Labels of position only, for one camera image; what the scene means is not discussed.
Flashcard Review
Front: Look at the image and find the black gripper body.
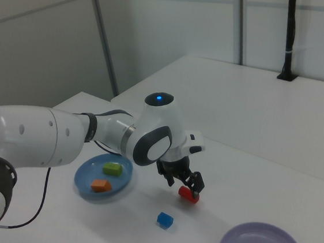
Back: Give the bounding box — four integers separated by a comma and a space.
155, 152, 192, 181

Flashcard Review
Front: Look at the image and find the red cylinder block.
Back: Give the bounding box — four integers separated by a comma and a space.
177, 185, 201, 205

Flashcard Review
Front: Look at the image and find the blue block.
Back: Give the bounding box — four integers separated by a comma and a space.
156, 211, 176, 229

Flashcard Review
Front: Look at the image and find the green block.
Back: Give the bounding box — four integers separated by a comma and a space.
101, 161, 124, 178

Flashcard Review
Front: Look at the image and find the orange block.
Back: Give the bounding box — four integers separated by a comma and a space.
90, 177, 114, 195

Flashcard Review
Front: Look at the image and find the blue plate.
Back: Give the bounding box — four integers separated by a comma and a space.
71, 150, 135, 206

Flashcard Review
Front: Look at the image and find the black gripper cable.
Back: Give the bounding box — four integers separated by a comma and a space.
0, 129, 126, 241

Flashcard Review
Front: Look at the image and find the grey partition post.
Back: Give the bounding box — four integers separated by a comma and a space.
74, 0, 130, 99
231, 0, 251, 66

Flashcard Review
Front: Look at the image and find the black camera pole with base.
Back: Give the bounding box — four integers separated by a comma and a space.
276, 0, 306, 82

